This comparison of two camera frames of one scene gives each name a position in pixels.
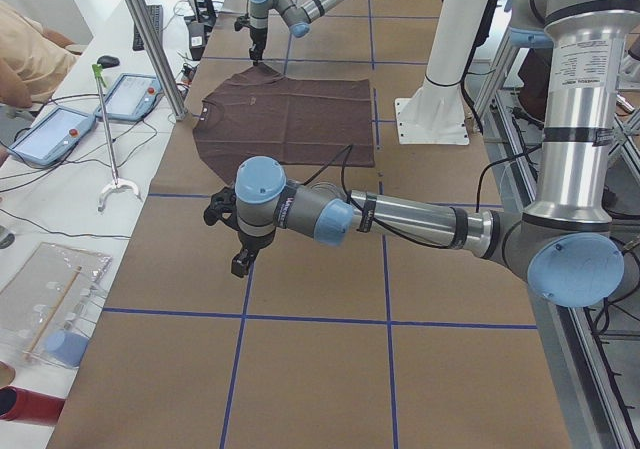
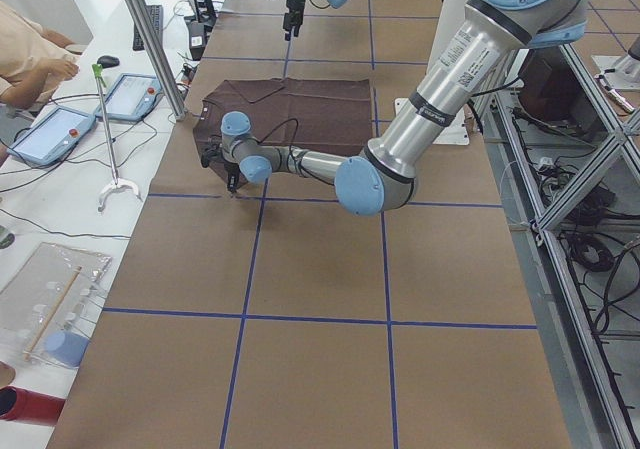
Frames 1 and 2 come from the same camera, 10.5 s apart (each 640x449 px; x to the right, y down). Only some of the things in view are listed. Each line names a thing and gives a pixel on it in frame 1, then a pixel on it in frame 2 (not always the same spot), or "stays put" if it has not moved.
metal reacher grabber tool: x=117 y=184 stays put
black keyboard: x=156 y=16 stays put
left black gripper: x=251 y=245 to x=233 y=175
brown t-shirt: x=303 y=121 stays put
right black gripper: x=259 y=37 to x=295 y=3
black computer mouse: x=107 y=61 stays put
